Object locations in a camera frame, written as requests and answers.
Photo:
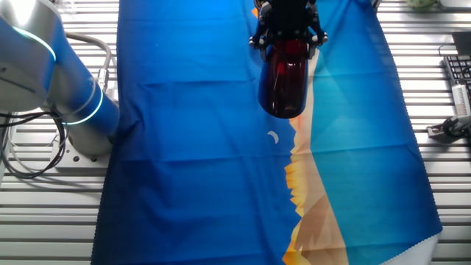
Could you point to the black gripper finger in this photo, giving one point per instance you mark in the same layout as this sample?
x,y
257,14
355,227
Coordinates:
x,y
318,37
259,40

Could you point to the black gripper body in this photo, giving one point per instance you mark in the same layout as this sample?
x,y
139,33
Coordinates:
x,y
289,18

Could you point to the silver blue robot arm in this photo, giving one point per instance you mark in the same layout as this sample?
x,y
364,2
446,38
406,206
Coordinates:
x,y
55,84

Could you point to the green round object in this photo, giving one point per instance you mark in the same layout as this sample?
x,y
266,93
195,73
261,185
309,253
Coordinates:
x,y
421,4

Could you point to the blue cloth with orange print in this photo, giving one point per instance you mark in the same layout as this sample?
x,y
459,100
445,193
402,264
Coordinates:
x,y
184,147

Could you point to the gray flat device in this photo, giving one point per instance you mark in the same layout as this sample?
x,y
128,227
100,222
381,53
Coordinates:
x,y
456,3

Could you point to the black keyboard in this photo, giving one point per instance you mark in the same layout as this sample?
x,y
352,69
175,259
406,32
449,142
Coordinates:
x,y
458,70

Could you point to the black box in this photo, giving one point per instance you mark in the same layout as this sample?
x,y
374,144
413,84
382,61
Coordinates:
x,y
463,42

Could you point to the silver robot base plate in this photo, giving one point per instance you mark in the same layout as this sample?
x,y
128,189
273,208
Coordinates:
x,y
84,162

